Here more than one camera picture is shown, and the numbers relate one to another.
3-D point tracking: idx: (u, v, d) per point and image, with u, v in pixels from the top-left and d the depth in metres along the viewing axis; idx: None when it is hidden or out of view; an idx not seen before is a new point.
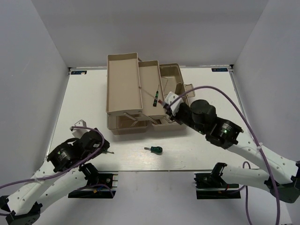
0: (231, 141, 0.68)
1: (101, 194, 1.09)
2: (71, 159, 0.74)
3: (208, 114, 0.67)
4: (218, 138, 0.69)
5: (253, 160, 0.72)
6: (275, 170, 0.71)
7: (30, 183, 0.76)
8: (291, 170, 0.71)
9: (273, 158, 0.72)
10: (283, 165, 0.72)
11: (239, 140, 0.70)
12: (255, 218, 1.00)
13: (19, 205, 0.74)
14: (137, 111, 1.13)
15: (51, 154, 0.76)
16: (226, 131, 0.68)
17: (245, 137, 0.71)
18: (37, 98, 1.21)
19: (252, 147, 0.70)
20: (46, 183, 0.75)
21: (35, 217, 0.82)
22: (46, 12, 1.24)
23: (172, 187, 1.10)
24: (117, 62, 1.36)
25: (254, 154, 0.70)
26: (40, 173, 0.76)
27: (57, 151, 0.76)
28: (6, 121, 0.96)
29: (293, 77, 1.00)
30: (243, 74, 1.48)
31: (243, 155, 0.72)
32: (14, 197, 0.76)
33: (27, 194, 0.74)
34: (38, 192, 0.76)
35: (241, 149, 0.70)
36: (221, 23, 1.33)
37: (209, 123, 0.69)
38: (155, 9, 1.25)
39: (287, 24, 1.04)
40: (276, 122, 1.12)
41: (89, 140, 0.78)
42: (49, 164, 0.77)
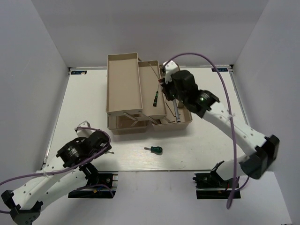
0: (205, 107, 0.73)
1: (101, 194, 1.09)
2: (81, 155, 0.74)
3: (185, 81, 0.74)
4: (194, 105, 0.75)
5: (223, 128, 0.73)
6: (242, 138, 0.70)
7: (38, 178, 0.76)
8: (257, 140, 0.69)
9: (243, 128, 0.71)
10: (251, 135, 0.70)
11: (213, 108, 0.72)
12: (257, 218, 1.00)
13: (25, 199, 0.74)
14: (137, 111, 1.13)
15: (61, 150, 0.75)
16: (203, 99, 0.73)
17: (219, 106, 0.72)
18: (37, 97, 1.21)
19: (223, 115, 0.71)
20: (54, 178, 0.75)
21: (36, 214, 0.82)
22: (45, 11, 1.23)
23: (172, 187, 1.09)
24: (117, 62, 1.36)
25: (224, 122, 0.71)
26: (48, 168, 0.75)
27: (67, 147, 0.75)
28: (6, 121, 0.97)
29: (292, 77, 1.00)
30: (243, 74, 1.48)
31: (215, 123, 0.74)
32: (20, 191, 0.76)
33: (34, 189, 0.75)
34: (45, 187, 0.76)
35: (212, 116, 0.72)
36: (220, 23, 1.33)
37: (187, 90, 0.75)
38: (156, 9, 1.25)
39: (287, 24, 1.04)
40: (276, 122, 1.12)
41: (98, 139, 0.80)
42: (59, 160, 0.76)
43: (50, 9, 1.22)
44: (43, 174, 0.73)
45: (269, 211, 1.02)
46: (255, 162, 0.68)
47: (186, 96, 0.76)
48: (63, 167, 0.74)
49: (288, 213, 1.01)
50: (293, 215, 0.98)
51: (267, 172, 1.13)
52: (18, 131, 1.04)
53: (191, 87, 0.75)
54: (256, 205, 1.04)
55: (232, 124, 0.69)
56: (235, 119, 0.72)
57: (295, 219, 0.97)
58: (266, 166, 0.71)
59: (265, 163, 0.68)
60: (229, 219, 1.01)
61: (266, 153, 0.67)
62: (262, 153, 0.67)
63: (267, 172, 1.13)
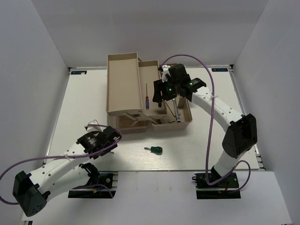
0: (192, 89, 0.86)
1: (101, 194, 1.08)
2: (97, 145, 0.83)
3: (176, 69, 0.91)
4: (184, 89, 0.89)
5: (207, 108, 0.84)
6: (220, 115, 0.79)
7: (58, 161, 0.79)
8: (234, 117, 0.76)
9: (223, 107, 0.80)
10: (229, 113, 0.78)
11: (198, 91, 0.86)
12: (257, 219, 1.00)
13: (44, 179, 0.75)
14: (137, 111, 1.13)
15: (81, 138, 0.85)
16: (191, 83, 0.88)
17: (205, 90, 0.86)
18: (37, 97, 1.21)
19: (206, 96, 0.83)
20: (74, 161, 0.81)
21: (43, 205, 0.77)
22: (45, 11, 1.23)
23: (172, 187, 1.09)
24: (117, 62, 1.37)
25: (206, 102, 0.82)
26: (69, 152, 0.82)
27: (87, 136, 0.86)
28: (7, 121, 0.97)
29: (292, 77, 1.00)
30: (243, 74, 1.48)
31: (202, 105, 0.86)
32: (38, 171, 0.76)
33: (55, 170, 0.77)
34: (63, 170, 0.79)
35: (197, 97, 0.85)
36: (220, 22, 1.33)
37: (178, 78, 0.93)
38: (156, 9, 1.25)
39: (287, 24, 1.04)
40: (276, 122, 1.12)
41: (111, 132, 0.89)
42: (79, 146, 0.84)
43: (50, 9, 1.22)
44: (65, 156, 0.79)
45: (269, 211, 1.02)
46: (229, 135, 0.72)
47: (178, 82, 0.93)
48: (84, 152, 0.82)
49: (288, 213, 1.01)
50: (294, 215, 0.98)
51: (267, 172, 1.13)
52: (18, 130, 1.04)
53: (183, 75, 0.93)
54: (256, 205, 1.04)
55: (213, 102, 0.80)
56: (217, 101, 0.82)
57: (295, 219, 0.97)
58: (243, 142, 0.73)
59: (238, 136, 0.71)
60: (229, 219, 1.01)
61: (240, 126, 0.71)
62: (235, 125, 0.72)
63: (267, 172, 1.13)
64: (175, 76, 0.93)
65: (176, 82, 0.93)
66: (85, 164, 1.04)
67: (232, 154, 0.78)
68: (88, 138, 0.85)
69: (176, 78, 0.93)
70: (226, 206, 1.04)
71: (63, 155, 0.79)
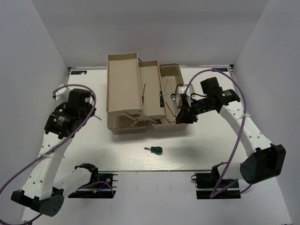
0: (223, 101, 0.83)
1: (101, 194, 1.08)
2: (70, 120, 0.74)
3: (208, 80, 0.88)
4: (214, 99, 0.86)
5: (235, 125, 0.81)
6: (247, 137, 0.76)
7: (40, 163, 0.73)
8: (261, 144, 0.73)
9: (252, 129, 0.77)
10: (257, 138, 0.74)
11: (229, 105, 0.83)
12: (257, 219, 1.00)
13: (40, 189, 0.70)
14: (137, 111, 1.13)
15: (48, 123, 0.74)
16: (224, 94, 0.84)
17: (236, 106, 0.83)
18: (37, 97, 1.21)
19: (237, 113, 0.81)
20: (56, 154, 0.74)
21: (60, 199, 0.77)
22: (45, 11, 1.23)
23: (171, 187, 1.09)
24: (117, 62, 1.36)
25: (236, 119, 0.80)
26: (45, 148, 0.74)
27: (53, 118, 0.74)
28: (7, 120, 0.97)
29: (292, 77, 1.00)
30: (243, 74, 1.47)
31: (230, 121, 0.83)
32: (29, 184, 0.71)
33: (43, 174, 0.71)
34: (51, 169, 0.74)
35: (227, 111, 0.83)
36: (219, 22, 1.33)
37: (210, 88, 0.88)
38: (156, 8, 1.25)
39: (287, 24, 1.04)
40: (276, 122, 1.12)
41: (78, 98, 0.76)
42: (50, 134, 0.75)
43: (50, 9, 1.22)
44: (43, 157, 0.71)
45: (270, 211, 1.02)
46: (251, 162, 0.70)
47: (209, 93, 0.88)
48: (59, 138, 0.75)
49: (288, 213, 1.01)
50: (294, 215, 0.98)
51: None
52: (19, 131, 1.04)
53: (214, 86, 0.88)
54: (257, 204, 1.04)
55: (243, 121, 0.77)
56: (247, 121, 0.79)
57: (295, 219, 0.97)
58: (265, 172, 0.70)
59: (261, 166, 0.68)
60: (229, 219, 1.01)
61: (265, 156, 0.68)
62: (260, 154, 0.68)
63: None
64: (206, 87, 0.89)
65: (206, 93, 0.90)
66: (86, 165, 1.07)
67: (248, 179, 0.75)
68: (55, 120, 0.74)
69: (208, 90, 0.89)
70: (226, 206, 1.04)
71: (41, 155, 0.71)
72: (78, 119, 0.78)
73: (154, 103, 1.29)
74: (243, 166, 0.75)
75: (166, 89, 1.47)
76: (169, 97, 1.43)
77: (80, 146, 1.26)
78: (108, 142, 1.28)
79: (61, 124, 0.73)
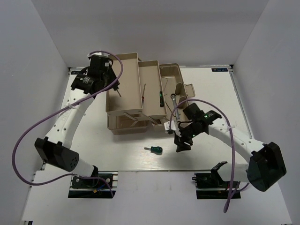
0: (208, 122, 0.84)
1: (101, 194, 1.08)
2: (94, 81, 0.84)
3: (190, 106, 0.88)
4: (200, 123, 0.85)
5: (225, 139, 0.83)
6: (240, 146, 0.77)
7: (65, 114, 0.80)
8: (254, 146, 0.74)
9: (242, 137, 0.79)
10: (249, 142, 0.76)
11: (215, 123, 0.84)
12: (257, 219, 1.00)
13: (63, 134, 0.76)
14: (137, 111, 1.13)
15: (73, 82, 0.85)
16: (207, 116, 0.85)
17: (221, 121, 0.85)
18: (37, 97, 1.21)
19: (223, 127, 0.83)
20: (80, 108, 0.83)
21: (77, 157, 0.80)
22: (46, 11, 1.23)
23: (171, 187, 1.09)
24: (117, 62, 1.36)
25: (224, 133, 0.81)
26: (71, 101, 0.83)
27: (79, 78, 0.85)
28: (8, 121, 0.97)
29: (292, 76, 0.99)
30: (243, 74, 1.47)
31: (219, 136, 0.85)
32: (53, 131, 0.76)
33: (67, 123, 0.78)
34: (74, 120, 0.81)
35: (213, 128, 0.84)
36: (219, 22, 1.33)
37: (192, 114, 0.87)
38: (156, 8, 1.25)
39: (287, 24, 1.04)
40: (276, 122, 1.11)
41: (99, 61, 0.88)
42: (77, 91, 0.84)
43: (50, 9, 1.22)
44: (69, 107, 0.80)
45: (270, 211, 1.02)
46: (254, 167, 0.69)
47: (193, 119, 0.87)
48: (84, 94, 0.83)
49: (288, 213, 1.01)
50: (294, 215, 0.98)
51: None
52: (19, 130, 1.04)
53: (196, 111, 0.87)
54: (257, 204, 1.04)
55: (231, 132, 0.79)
56: (235, 130, 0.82)
57: (295, 219, 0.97)
58: (271, 173, 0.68)
59: (264, 168, 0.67)
60: (229, 218, 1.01)
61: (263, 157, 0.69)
62: (259, 157, 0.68)
63: None
64: (188, 114, 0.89)
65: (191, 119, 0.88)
66: None
67: (261, 187, 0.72)
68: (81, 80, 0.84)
69: (191, 116, 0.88)
70: (226, 206, 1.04)
71: (68, 106, 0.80)
72: (100, 81, 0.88)
73: (154, 103, 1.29)
74: (249, 174, 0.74)
75: (166, 89, 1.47)
76: (169, 97, 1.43)
77: (80, 146, 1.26)
78: (108, 142, 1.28)
79: (86, 83, 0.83)
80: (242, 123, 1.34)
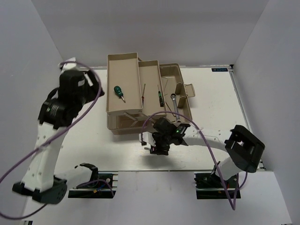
0: (181, 135, 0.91)
1: (101, 194, 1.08)
2: (64, 108, 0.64)
3: (161, 124, 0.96)
4: (176, 138, 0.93)
5: (200, 141, 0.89)
6: (213, 141, 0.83)
7: (37, 155, 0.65)
8: (225, 136, 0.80)
9: (211, 132, 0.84)
10: (219, 134, 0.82)
11: (186, 132, 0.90)
12: (257, 219, 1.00)
13: (39, 180, 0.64)
14: (137, 111, 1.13)
15: (41, 114, 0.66)
16: (178, 130, 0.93)
17: (191, 129, 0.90)
18: (37, 97, 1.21)
19: (194, 132, 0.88)
20: (53, 146, 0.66)
21: (63, 187, 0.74)
22: (46, 11, 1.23)
23: (172, 187, 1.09)
24: (117, 62, 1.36)
25: (198, 138, 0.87)
26: (41, 139, 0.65)
27: (46, 108, 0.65)
28: (8, 121, 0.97)
29: (292, 76, 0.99)
30: (243, 74, 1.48)
31: (193, 142, 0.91)
32: (28, 177, 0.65)
33: (41, 166, 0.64)
34: (50, 159, 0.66)
35: (188, 138, 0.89)
36: (219, 22, 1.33)
37: (166, 130, 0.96)
38: (156, 8, 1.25)
39: (287, 24, 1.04)
40: (276, 122, 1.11)
41: (70, 83, 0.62)
42: (45, 125, 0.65)
43: (50, 9, 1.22)
44: (39, 148, 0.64)
45: (269, 211, 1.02)
46: (234, 154, 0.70)
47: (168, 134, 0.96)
48: (55, 129, 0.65)
49: (288, 213, 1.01)
50: (293, 215, 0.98)
51: (267, 172, 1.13)
52: (19, 130, 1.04)
53: (168, 126, 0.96)
54: (257, 204, 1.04)
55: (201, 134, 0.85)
56: (204, 130, 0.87)
57: (295, 219, 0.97)
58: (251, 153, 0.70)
59: (242, 151, 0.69)
60: (228, 219, 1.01)
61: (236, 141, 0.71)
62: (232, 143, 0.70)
63: (267, 172, 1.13)
64: (161, 130, 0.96)
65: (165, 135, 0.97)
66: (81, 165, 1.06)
67: (251, 170, 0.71)
68: (48, 109, 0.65)
69: (165, 132, 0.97)
70: (226, 206, 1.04)
71: (37, 148, 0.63)
72: (74, 107, 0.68)
73: (154, 103, 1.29)
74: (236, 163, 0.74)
75: (166, 89, 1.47)
76: (169, 97, 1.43)
77: (80, 146, 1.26)
78: (108, 142, 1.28)
79: (53, 115, 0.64)
80: (242, 123, 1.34)
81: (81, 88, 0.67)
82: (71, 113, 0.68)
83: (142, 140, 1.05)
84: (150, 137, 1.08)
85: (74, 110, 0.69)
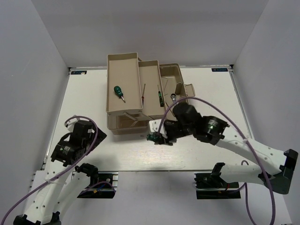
0: (216, 134, 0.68)
1: (101, 194, 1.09)
2: (74, 149, 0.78)
3: (187, 113, 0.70)
4: (204, 135, 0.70)
5: (241, 152, 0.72)
6: (264, 161, 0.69)
7: (44, 189, 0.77)
8: (279, 160, 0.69)
9: (261, 149, 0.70)
10: (271, 154, 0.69)
11: (225, 135, 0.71)
12: (258, 220, 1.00)
13: (41, 213, 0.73)
14: (137, 111, 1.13)
15: (54, 152, 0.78)
16: (212, 126, 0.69)
17: (231, 131, 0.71)
18: (37, 98, 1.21)
19: (239, 141, 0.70)
20: (59, 181, 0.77)
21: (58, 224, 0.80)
22: (45, 11, 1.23)
23: (171, 187, 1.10)
24: (117, 62, 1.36)
25: (241, 147, 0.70)
26: (50, 175, 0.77)
27: (59, 147, 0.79)
28: (8, 121, 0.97)
29: (292, 76, 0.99)
30: (243, 74, 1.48)
31: (231, 148, 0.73)
32: (32, 209, 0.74)
33: (46, 199, 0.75)
34: (55, 195, 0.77)
35: (228, 143, 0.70)
36: (219, 23, 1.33)
37: (192, 121, 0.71)
38: (155, 8, 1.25)
39: (287, 24, 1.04)
40: (277, 122, 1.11)
41: (82, 128, 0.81)
42: (56, 162, 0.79)
43: (50, 9, 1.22)
44: (48, 182, 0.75)
45: (270, 211, 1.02)
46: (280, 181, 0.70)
47: (193, 127, 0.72)
48: (64, 166, 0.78)
49: (288, 213, 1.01)
50: (293, 215, 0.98)
51: None
52: (18, 130, 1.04)
53: (196, 117, 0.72)
54: (256, 205, 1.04)
55: (250, 146, 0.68)
56: (252, 141, 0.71)
57: (295, 219, 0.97)
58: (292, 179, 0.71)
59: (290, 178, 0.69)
60: (228, 218, 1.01)
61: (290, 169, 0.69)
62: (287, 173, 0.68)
63: None
64: (187, 121, 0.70)
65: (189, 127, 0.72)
66: (80, 166, 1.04)
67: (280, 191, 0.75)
68: (61, 150, 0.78)
69: (190, 123, 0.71)
70: (226, 207, 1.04)
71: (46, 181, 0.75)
72: (81, 149, 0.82)
73: (154, 103, 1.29)
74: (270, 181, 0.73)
75: (166, 89, 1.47)
76: (169, 97, 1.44)
77: None
78: (108, 142, 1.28)
79: (66, 153, 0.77)
80: (242, 123, 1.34)
81: (88, 135, 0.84)
82: (78, 153, 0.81)
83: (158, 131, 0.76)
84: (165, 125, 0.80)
85: (81, 152, 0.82)
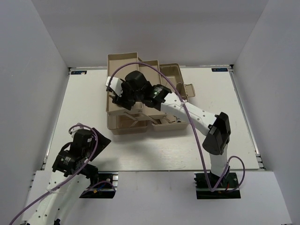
0: (160, 99, 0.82)
1: (101, 194, 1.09)
2: (75, 160, 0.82)
3: (137, 79, 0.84)
4: (150, 100, 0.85)
5: (180, 115, 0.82)
6: (196, 120, 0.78)
7: (46, 198, 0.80)
8: (209, 120, 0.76)
9: (195, 111, 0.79)
10: (203, 116, 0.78)
11: (167, 99, 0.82)
12: (258, 220, 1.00)
13: (43, 221, 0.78)
14: (137, 111, 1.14)
15: (55, 163, 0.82)
16: (157, 93, 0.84)
17: (172, 97, 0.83)
18: (37, 98, 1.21)
19: (177, 104, 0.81)
20: (61, 191, 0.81)
21: None
22: (46, 11, 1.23)
23: (172, 187, 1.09)
24: (117, 62, 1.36)
25: (178, 109, 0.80)
26: (51, 184, 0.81)
27: (60, 158, 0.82)
28: (7, 121, 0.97)
29: (292, 77, 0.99)
30: (243, 74, 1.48)
31: (172, 112, 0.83)
32: (34, 218, 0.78)
33: (48, 208, 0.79)
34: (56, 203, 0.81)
35: (168, 106, 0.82)
36: (219, 23, 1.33)
37: (140, 87, 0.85)
38: (156, 8, 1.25)
39: (287, 25, 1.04)
40: (276, 122, 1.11)
41: (82, 138, 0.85)
42: (56, 173, 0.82)
43: (50, 9, 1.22)
44: (49, 192, 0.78)
45: (270, 212, 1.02)
46: (210, 139, 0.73)
47: (141, 93, 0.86)
48: (64, 176, 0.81)
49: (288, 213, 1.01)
50: (293, 215, 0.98)
51: (266, 172, 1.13)
52: (19, 130, 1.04)
53: (144, 84, 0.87)
54: (256, 205, 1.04)
55: (184, 109, 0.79)
56: (188, 105, 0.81)
57: (295, 219, 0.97)
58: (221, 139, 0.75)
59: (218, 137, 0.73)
60: (229, 219, 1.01)
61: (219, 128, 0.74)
62: (213, 130, 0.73)
63: (267, 172, 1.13)
64: (136, 86, 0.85)
65: (138, 93, 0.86)
66: None
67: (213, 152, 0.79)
68: (62, 160, 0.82)
69: (138, 88, 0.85)
70: (226, 207, 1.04)
71: (48, 191, 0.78)
72: (81, 158, 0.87)
73: None
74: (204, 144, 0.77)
75: None
76: None
77: None
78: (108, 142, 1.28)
79: (67, 164, 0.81)
80: (242, 123, 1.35)
81: (88, 144, 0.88)
82: (79, 163, 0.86)
83: (108, 85, 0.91)
84: (119, 85, 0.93)
85: (81, 161, 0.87)
